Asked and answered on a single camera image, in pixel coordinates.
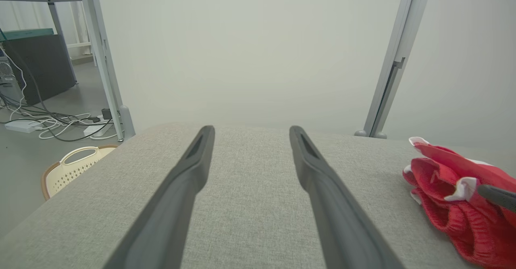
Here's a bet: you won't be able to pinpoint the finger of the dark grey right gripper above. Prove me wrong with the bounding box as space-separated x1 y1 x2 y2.
478 184 516 213

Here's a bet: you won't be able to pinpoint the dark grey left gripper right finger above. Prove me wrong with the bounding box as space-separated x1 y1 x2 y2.
289 125 406 269

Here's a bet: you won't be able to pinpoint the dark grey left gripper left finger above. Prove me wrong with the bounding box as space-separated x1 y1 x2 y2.
103 125 215 269

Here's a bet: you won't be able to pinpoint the red basketball shorts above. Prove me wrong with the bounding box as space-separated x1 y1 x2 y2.
402 137 516 269

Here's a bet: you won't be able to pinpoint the cream perforated laundry basket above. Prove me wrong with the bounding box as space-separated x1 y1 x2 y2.
40 145 119 201

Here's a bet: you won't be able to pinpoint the white power strip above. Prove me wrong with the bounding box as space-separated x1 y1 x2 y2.
83 122 114 137
5 120 43 133

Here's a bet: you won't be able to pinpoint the dark grey panel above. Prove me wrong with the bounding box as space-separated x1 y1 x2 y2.
3 34 77 106

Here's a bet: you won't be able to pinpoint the grey computer tower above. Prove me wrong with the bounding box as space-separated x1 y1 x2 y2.
0 56 17 96

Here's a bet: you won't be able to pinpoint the black floor cable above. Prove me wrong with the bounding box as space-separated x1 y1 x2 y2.
0 29 113 142

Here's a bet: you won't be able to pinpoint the white floor cable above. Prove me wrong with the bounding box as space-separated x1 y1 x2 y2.
0 45 91 140

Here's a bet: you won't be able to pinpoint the grey partition joint post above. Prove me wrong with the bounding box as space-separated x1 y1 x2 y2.
363 0 434 137

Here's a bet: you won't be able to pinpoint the white shelf frame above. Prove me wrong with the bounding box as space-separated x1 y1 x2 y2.
67 1 97 66

